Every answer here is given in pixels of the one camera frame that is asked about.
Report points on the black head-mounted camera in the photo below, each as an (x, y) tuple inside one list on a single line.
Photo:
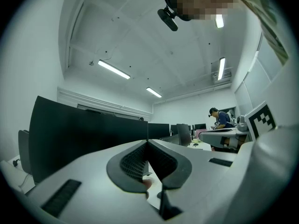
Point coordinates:
[(167, 19)]

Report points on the large black monitor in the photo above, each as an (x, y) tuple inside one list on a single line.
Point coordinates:
[(81, 134)]

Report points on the ceiling air vent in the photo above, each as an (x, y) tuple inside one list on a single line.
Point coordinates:
[(222, 74)]

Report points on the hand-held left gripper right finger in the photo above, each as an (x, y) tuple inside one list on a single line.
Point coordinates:
[(198, 178)]

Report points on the person's head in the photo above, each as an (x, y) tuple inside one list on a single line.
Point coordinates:
[(205, 1)]

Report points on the person's green patterned shirt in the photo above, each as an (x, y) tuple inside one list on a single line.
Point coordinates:
[(264, 15)]

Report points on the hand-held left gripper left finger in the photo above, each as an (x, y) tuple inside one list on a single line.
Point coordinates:
[(93, 190)]

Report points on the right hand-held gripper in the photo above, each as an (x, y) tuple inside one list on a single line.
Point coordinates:
[(261, 121)]

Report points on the long ceiling light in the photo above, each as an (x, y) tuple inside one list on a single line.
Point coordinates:
[(113, 69), (219, 20), (154, 92), (221, 68)]

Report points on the pink chair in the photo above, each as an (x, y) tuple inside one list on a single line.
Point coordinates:
[(200, 133)]

